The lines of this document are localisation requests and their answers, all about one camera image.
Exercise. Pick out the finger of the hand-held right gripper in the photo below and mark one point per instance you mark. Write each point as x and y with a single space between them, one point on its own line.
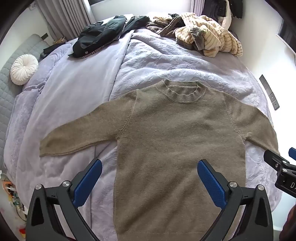
275 160
292 153

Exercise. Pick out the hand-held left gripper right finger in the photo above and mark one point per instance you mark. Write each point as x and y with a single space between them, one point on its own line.
211 183

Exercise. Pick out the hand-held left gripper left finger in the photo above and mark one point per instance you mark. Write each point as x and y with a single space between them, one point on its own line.
89 179

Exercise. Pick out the olive brown knit sweater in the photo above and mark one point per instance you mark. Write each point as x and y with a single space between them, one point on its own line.
180 150

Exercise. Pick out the person's right forearm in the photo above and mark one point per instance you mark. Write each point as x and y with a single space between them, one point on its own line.
289 224

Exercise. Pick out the cream striped clothes pile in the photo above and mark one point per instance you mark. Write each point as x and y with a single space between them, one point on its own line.
203 32

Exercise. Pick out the dark hanging clothes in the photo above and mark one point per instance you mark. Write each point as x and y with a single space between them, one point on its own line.
222 8

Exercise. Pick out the grey metal strip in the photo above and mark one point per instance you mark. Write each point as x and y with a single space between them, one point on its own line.
269 92

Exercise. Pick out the colourful floor clutter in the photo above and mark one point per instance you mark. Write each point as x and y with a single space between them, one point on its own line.
12 197

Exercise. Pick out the pale lavender fleece blanket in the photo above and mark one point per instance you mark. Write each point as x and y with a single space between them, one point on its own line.
76 92

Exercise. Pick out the grey quilted headboard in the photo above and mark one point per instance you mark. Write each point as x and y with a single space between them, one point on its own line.
13 92

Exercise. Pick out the round white pleated cushion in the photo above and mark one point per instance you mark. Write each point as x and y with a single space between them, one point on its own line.
24 69

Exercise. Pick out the lavender embossed quilt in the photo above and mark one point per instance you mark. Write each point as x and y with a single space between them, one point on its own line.
150 64

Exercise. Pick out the black jacket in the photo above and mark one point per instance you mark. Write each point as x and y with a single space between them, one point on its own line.
101 34

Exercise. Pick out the grey curtain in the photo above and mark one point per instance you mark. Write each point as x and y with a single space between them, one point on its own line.
62 16

